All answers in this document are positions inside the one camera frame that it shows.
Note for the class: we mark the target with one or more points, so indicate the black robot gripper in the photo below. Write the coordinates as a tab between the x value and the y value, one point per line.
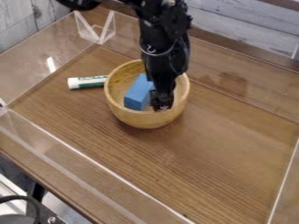
164	62

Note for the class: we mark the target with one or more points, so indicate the blue rectangular block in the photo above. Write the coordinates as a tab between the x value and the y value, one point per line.
136	98

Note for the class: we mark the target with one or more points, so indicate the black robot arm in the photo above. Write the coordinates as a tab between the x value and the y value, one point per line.
164	23

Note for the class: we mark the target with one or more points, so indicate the brown wooden bowl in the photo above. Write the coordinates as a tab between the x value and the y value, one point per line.
149	119

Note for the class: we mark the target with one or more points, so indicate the white green marker tube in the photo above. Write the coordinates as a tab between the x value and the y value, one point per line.
86	82

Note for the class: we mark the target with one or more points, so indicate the clear acrylic corner bracket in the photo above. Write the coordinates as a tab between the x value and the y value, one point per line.
92	32

